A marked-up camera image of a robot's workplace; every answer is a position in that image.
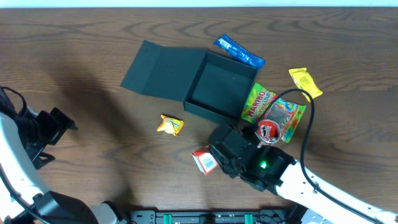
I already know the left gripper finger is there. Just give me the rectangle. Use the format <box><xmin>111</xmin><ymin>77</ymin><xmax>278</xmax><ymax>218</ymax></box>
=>
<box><xmin>49</xmin><ymin>108</ymin><xmax>78</xmax><ymax>146</ymax></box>
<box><xmin>25</xmin><ymin>146</ymin><xmax>55</xmax><ymax>170</ymax></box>

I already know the red and white carton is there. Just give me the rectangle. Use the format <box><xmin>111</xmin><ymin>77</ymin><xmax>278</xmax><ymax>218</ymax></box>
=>
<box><xmin>192</xmin><ymin>146</ymin><xmax>218</xmax><ymax>175</ymax></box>

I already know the small red Pringles can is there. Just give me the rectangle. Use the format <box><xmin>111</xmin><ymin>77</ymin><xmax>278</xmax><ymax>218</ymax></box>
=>
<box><xmin>255</xmin><ymin>119</ymin><xmax>281</xmax><ymax>148</ymax></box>

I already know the dark green box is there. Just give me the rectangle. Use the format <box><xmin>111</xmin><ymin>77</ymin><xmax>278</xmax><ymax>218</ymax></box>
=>
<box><xmin>121</xmin><ymin>40</ymin><xmax>257</xmax><ymax>124</ymax></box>

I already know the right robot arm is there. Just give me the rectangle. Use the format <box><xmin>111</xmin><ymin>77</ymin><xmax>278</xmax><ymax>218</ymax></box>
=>
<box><xmin>209</xmin><ymin>125</ymin><xmax>397</xmax><ymax>223</ymax></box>

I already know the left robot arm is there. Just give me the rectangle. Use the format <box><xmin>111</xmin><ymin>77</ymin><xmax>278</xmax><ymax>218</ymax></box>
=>
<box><xmin>1</xmin><ymin>86</ymin><xmax>130</xmax><ymax>224</ymax></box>

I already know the small orange yellow snack bag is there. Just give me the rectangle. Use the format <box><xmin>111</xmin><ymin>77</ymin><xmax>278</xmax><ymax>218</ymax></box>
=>
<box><xmin>157</xmin><ymin>114</ymin><xmax>185</xmax><ymax>136</ymax></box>

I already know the Haribo gummy worms bag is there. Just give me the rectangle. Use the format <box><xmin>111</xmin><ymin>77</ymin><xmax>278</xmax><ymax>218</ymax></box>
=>
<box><xmin>241</xmin><ymin>83</ymin><xmax>306</xmax><ymax>142</ymax></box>

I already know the yellow snack packet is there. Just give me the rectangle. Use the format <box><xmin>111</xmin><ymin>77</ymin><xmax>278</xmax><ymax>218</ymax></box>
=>
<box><xmin>289</xmin><ymin>67</ymin><xmax>323</xmax><ymax>99</ymax></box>

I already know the blue snack bar wrapper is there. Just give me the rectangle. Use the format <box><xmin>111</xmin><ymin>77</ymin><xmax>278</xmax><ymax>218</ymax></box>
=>
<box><xmin>213</xmin><ymin>33</ymin><xmax>266</xmax><ymax>69</ymax></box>

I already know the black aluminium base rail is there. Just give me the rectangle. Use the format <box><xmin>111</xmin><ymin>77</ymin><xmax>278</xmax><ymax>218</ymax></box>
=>
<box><xmin>129</xmin><ymin>209</ymin><xmax>290</xmax><ymax>224</ymax></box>

